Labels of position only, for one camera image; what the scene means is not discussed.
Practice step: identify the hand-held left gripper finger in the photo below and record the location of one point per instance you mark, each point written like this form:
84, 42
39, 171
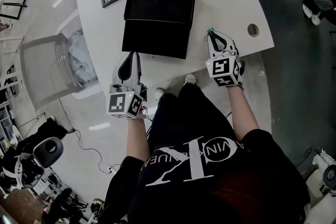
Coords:
116, 78
138, 73

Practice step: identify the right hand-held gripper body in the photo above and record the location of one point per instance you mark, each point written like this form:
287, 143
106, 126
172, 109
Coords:
223, 70

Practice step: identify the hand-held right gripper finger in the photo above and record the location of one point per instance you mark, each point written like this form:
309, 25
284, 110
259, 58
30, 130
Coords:
210, 49
230, 43

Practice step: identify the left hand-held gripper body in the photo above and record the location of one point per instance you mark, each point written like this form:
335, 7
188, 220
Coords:
116, 103

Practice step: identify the small green plastic part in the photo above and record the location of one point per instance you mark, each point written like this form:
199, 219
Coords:
210, 31

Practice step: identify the black box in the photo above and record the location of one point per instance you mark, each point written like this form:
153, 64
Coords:
157, 34

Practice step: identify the person's left forearm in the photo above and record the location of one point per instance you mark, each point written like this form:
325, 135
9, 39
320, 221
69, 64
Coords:
137, 139

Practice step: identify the person's right forearm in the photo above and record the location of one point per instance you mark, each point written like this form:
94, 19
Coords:
241, 112

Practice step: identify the grey plastic chair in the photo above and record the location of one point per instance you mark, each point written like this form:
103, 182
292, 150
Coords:
39, 65

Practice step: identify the person's white shoe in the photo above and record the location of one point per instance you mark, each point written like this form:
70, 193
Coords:
158, 93
190, 78

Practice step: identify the light crumpled cloth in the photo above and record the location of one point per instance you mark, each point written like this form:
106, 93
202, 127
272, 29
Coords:
81, 60

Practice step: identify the person's black trousers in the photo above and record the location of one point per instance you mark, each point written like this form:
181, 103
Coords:
183, 118

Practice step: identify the black cloth pile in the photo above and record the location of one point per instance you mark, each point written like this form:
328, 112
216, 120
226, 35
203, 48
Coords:
52, 128

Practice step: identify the white grey robot head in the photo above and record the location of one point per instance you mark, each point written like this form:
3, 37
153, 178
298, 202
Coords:
50, 149

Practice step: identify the person's black printed shirt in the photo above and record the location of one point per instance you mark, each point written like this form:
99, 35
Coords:
170, 199

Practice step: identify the white machine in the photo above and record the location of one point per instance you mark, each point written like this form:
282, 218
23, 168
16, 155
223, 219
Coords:
321, 165

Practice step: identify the black metal frame stand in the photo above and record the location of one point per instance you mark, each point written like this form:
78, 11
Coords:
13, 4

